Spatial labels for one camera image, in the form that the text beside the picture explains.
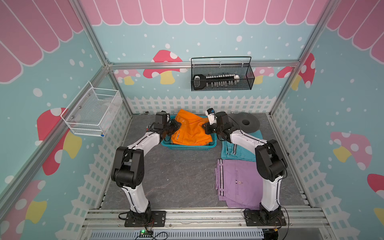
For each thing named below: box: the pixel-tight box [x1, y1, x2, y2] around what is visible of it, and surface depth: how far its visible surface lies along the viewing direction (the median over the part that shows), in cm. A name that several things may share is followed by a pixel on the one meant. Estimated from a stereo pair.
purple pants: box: [214, 158, 263, 210], surface depth 85 cm
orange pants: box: [171, 109, 213, 146], surface depth 93 cm
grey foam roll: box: [227, 112, 260, 133], surface depth 108 cm
